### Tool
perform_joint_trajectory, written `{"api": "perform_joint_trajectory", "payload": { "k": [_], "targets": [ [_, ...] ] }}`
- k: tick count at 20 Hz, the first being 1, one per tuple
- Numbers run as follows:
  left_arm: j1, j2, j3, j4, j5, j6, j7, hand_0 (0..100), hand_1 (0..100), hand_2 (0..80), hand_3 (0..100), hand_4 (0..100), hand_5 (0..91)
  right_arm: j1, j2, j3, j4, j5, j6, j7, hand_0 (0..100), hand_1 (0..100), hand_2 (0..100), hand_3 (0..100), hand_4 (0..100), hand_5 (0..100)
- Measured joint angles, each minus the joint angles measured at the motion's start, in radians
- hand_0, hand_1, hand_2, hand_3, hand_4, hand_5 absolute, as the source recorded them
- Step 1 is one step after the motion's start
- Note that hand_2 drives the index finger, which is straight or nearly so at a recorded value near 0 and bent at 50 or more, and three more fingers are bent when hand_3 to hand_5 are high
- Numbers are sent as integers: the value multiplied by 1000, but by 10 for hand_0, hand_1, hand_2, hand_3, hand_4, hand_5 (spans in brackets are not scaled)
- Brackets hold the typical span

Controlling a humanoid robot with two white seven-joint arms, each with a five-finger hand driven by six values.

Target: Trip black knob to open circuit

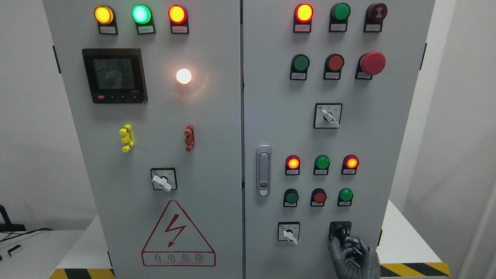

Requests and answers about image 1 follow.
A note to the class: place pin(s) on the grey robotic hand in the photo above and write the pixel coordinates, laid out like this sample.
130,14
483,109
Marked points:
354,259

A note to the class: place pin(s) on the black rotary knob switch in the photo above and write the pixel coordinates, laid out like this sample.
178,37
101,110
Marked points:
339,229

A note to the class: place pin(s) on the white platform with hazard stripes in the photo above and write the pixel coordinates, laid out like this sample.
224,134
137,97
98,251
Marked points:
402,252

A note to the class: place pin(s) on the green push button lower right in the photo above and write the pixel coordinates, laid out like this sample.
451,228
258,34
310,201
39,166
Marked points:
345,197

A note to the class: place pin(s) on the green push button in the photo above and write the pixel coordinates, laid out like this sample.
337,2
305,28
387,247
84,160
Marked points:
290,198
345,197
299,67

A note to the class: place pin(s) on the red push button lower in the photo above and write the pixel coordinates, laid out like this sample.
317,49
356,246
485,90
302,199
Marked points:
318,197

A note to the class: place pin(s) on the red push button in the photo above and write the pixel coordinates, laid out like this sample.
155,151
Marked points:
333,67
318,197

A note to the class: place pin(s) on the green push button lower left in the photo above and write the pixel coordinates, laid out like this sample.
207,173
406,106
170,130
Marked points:
290,198

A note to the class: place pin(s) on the red indicator light middle right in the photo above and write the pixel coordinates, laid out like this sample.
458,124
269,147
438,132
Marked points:
349,165

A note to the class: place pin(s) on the green indicator light middle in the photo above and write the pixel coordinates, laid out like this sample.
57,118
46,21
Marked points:
321,166

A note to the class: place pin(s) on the red indicator light middle left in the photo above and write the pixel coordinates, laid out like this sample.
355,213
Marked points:
292,166

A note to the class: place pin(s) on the grey electrical control cabinet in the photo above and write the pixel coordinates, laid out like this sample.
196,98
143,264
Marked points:
240,97

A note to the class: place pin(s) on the red high voltage warning sticker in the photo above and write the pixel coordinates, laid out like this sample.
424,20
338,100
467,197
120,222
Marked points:
176,241

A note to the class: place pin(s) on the red push button upper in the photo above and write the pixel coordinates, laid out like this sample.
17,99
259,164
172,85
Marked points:
333,67

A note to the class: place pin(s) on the red emergency stop mushroom button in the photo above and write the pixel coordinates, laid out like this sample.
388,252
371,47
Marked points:
370,64

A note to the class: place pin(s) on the green push button upper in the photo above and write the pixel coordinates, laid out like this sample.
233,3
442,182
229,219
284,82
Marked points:
299,67

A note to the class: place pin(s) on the green indicator light top right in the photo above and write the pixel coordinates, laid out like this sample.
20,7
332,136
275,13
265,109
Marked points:
339,15

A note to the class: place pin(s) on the dark red buzzer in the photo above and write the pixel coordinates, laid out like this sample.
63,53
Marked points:
374,17

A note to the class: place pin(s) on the white glowing lamp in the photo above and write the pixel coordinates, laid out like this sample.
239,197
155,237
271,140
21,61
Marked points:
184,76

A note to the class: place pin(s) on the red indicator light right door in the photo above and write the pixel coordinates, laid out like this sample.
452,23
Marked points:
302,19

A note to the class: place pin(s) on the black digital power meter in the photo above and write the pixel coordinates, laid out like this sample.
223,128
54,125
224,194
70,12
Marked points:
115,75

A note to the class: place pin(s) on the red ringed indicator light left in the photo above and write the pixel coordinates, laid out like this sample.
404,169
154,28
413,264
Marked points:
178,17

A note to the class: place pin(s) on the green lit indicator light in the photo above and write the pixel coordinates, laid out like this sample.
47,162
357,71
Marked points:
143,18

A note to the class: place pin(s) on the small white black device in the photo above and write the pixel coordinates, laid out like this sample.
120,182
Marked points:
14,250

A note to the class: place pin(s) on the black monitor stand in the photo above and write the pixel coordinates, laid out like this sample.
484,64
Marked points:
6,225

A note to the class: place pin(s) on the yellow indicator light top left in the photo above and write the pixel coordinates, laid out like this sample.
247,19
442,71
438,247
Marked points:
106,20

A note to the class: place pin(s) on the lower white selector switch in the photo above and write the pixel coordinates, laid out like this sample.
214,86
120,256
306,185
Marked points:
289,231

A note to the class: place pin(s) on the silver door handle lock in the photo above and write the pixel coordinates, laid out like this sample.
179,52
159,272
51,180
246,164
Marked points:
263,169

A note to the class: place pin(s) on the upper right selector switch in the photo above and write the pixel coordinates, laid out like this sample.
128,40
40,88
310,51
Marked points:
327,115

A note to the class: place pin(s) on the left door selector switch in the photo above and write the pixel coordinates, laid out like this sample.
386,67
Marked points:
164,178

